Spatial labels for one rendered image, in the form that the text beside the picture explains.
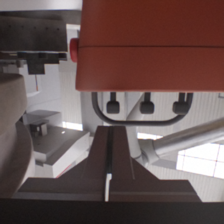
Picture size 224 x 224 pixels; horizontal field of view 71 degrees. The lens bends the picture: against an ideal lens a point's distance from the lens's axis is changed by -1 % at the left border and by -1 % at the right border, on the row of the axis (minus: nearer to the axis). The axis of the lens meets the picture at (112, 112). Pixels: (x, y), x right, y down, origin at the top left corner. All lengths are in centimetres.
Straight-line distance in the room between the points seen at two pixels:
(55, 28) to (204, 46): 118
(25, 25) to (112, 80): 117
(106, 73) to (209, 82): 11
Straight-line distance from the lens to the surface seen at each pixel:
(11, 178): 135
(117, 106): 25
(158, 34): 19
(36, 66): 141
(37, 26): 131
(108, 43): 18
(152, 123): 33
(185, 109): 28
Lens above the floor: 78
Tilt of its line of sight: 16 degrees up
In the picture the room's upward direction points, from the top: 180 degrees clockwise
